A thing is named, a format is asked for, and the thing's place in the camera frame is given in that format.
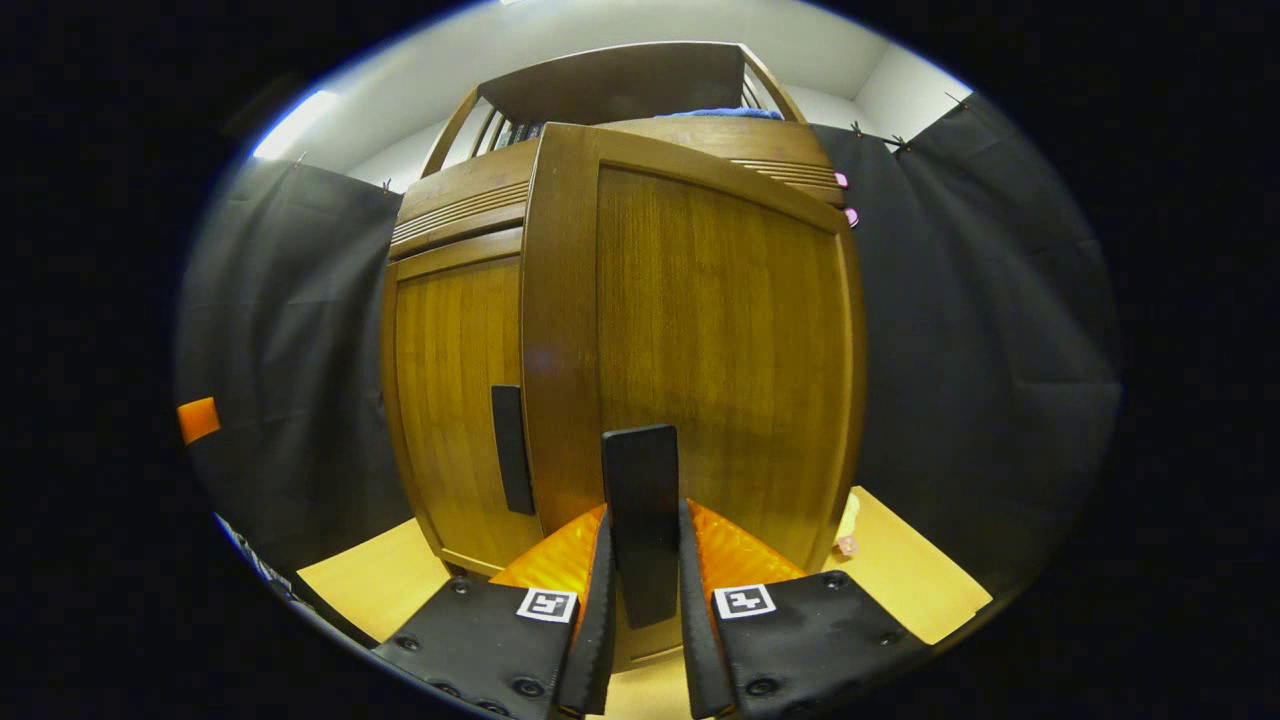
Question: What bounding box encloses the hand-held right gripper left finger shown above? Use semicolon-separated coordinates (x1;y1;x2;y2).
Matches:
372;505;618;720

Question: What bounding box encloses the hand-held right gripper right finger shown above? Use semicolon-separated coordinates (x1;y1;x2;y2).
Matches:
678;498;936;720

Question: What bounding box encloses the black door handle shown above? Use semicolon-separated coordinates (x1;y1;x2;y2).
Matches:
601;423;684;630
490;384;537;517

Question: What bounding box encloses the wooden cabinet door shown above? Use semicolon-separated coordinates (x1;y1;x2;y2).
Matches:
380;228;546;579
519;121;868;673

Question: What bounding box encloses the wooden double-door shoe cabinet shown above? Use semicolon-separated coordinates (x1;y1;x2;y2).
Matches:
378;40;869;673

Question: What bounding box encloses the small pale pink object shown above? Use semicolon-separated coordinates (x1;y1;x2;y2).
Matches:
834;490;864;557

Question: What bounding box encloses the black backdrop cloth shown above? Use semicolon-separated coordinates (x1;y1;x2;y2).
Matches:
175;92;1124;603

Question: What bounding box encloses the blue cloth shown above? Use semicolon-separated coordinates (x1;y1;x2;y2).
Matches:
654;106;785;122

